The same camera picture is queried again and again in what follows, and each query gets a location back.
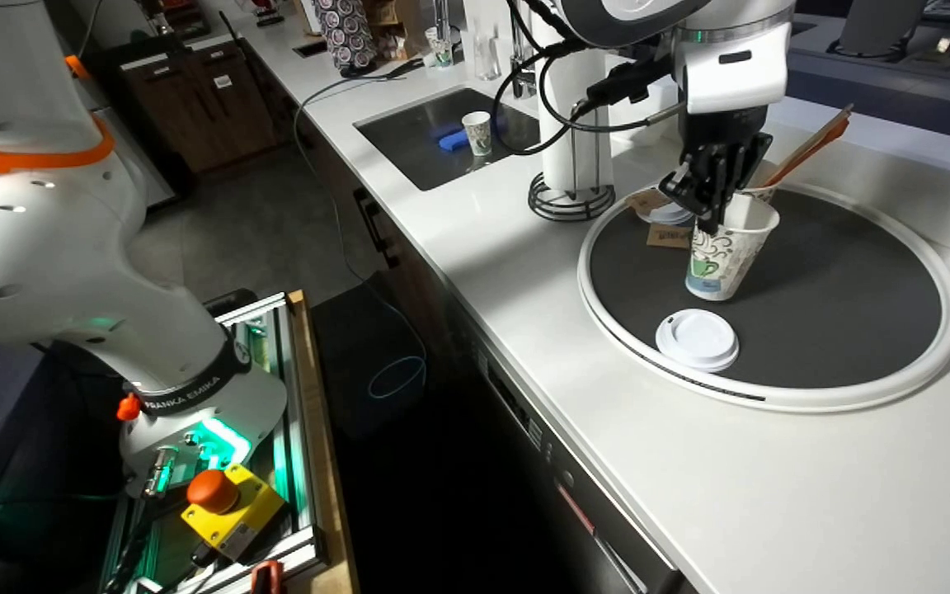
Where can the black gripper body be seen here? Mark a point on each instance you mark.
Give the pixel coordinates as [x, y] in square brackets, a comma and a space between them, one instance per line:
[719, 150]

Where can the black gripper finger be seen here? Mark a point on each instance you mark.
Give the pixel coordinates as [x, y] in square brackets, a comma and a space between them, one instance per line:
[716, 201]
[679, 186]

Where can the brown sachet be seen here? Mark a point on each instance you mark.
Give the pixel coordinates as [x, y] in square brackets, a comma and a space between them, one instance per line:
[667, 223]

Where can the patterned coffee cup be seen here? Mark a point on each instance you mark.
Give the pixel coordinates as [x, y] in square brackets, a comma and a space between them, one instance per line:
[719, 258]

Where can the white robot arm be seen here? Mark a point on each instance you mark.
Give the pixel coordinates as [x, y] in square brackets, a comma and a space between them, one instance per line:
[71, 210]

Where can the white cup lid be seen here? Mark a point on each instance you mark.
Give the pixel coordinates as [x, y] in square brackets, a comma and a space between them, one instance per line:
[697, 342]

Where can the paper cup in sink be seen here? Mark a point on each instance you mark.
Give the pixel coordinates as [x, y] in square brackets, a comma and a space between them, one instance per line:
[478, 132]

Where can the white paper towel roll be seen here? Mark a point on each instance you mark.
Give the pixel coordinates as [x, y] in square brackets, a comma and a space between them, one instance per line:
[580, 157]

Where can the round dark tray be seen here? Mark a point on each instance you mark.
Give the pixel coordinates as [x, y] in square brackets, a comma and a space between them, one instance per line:
[842, 308]

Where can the blue sponge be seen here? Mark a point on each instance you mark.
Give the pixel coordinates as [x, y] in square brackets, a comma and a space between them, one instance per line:
[452, 143]

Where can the stainless steel sink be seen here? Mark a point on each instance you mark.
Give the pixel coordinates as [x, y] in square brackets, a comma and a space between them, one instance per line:
[406, 136]

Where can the yellow emergency stop box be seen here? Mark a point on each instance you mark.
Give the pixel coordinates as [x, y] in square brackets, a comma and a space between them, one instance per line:
[231, 510]

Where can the black wire towel holder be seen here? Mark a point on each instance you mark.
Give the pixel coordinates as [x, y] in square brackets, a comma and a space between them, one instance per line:
[567, 206]

